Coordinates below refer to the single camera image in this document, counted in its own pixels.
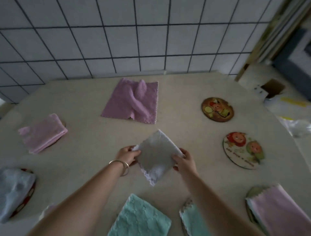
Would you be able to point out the person's left hand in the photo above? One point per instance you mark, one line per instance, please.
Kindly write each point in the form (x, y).
(127, 155)

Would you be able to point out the person's right hand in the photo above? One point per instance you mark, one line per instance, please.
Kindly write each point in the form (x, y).
(187, 164)

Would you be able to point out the pink rimmed cartoon coaster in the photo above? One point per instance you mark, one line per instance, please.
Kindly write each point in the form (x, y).
(186, 203)

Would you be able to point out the two faces round coaster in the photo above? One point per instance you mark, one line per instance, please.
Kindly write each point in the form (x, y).
(243, 150)

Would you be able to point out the dark brown round coaster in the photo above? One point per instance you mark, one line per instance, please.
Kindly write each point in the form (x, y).
(217, 109)

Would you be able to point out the red bordered round coaster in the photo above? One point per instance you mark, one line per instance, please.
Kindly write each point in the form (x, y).
(28, 197)

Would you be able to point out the person's right forearm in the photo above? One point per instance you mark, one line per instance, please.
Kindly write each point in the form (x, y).
(213, 209)

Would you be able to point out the person's left forearm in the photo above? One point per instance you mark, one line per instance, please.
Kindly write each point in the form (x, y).
(77, 204)

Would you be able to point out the clear plastic bag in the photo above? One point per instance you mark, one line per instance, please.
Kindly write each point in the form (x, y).
(296, 126)

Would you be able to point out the brown cardboard box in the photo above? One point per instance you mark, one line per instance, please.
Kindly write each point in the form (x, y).
(274, 87)

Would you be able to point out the dark blue panel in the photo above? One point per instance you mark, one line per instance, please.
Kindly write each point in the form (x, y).
(294, 70)

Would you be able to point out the white leaning boards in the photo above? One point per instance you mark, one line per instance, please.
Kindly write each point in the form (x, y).
(279, 31)

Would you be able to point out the golden door frame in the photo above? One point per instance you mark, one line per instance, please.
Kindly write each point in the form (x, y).
(245, 68)

